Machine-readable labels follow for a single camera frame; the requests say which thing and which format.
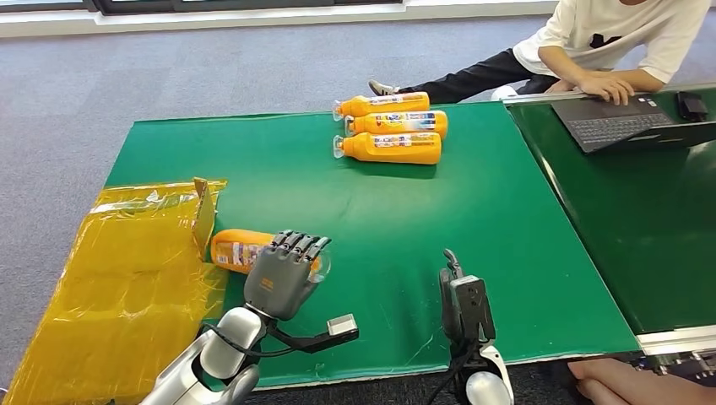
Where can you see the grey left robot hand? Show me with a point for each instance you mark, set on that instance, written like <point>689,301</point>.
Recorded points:
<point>279,279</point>

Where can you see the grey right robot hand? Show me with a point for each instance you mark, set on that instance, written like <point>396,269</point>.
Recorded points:
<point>444,302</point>

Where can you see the orange bottle with clear cap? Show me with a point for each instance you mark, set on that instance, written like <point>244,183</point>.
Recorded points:
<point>400,124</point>
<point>235,248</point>
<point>391,152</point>
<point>389,103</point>

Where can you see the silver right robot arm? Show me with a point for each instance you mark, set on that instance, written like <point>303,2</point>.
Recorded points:
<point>486,386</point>

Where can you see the person's forearm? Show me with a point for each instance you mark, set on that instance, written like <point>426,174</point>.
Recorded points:
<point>632,386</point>

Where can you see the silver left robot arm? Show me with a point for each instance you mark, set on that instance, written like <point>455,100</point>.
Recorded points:
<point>224,352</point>

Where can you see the green table mat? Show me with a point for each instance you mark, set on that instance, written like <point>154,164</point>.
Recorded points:
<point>475,235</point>

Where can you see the yellow taped cardboard box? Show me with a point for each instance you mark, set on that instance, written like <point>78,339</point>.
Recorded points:
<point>123,290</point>

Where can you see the green conveyor table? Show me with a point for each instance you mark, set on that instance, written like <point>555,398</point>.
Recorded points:
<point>660,235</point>

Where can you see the dark grey laptop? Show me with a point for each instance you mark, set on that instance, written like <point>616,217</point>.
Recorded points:
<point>612,126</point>

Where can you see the small black device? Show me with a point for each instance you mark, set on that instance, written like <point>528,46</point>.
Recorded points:
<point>692,105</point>

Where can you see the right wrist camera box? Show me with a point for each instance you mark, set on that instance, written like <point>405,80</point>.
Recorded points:
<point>472,307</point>

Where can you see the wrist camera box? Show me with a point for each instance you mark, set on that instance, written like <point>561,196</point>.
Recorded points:
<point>472,307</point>
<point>342,325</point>

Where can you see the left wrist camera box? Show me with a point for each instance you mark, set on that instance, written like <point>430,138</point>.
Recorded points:
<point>342,325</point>

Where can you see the dark window frame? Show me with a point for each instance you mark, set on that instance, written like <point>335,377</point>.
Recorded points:
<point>252,4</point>

